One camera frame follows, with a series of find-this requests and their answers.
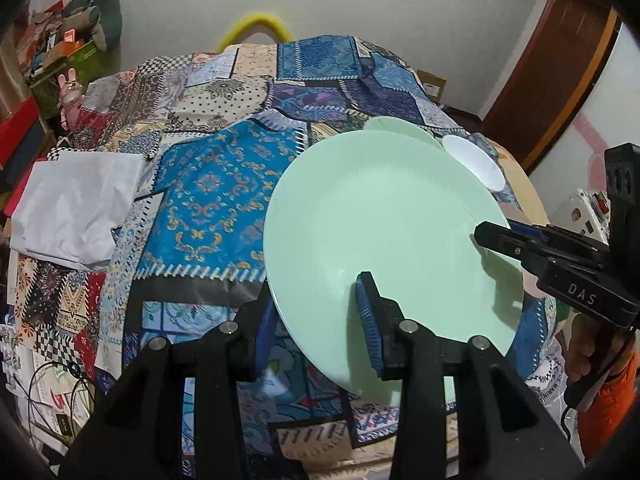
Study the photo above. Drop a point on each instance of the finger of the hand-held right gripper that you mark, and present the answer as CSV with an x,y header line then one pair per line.
x,y
505,245
530,232

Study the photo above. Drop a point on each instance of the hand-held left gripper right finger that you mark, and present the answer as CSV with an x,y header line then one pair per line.
x,y
367,325

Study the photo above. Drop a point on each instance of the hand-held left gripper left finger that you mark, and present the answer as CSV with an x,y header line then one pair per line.
x,y
265,340

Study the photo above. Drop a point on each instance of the pale green plate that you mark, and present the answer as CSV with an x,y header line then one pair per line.
x,y
380,220

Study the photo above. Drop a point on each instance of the person's right forearm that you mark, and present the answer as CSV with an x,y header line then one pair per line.
x,y
607,410

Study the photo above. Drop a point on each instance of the person's right hand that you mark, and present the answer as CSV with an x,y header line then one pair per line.
x,y
582,347

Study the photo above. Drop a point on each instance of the white appliance with stickers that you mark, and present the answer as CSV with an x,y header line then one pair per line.
x,y
575,210

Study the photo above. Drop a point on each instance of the white spotted bowl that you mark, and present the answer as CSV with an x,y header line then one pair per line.
x,y
472,160

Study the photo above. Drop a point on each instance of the frosted sliding door with hearts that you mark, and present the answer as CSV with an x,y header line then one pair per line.
x,y
600,125

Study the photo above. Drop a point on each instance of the patchwork printed blanket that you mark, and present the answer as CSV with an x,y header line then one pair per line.
x,y
210,200

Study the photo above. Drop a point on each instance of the pale green bowl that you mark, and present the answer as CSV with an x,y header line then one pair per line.
x,y
400,125

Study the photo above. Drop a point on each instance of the cardboard box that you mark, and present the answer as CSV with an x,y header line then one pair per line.
x,y
432,85

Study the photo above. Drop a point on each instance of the wooden wardrobe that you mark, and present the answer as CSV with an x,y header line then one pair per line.
x,y
602,60

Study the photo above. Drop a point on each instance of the white folded cloth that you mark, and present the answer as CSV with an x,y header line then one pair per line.
x,y
75,205

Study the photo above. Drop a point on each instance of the red flat folder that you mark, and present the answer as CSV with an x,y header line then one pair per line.
x,y
15,197

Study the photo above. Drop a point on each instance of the dark grey box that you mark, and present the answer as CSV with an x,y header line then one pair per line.
x,y
30,160

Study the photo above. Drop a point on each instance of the pink rabbit toy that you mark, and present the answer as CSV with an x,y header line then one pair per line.
x,y
70,92

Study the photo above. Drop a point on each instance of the yellow foam arch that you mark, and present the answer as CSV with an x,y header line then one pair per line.
x,y
255,17

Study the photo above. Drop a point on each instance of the red box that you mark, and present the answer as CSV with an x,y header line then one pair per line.
x,y
17,130

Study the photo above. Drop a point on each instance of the green storage box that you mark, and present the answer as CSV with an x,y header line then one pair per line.
x,y
50,95

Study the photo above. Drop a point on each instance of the grey green plush cushion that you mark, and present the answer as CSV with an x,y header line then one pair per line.
x,y
107,15

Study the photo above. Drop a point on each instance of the patterned paper bag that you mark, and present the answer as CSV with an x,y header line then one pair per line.
x,y
37,25

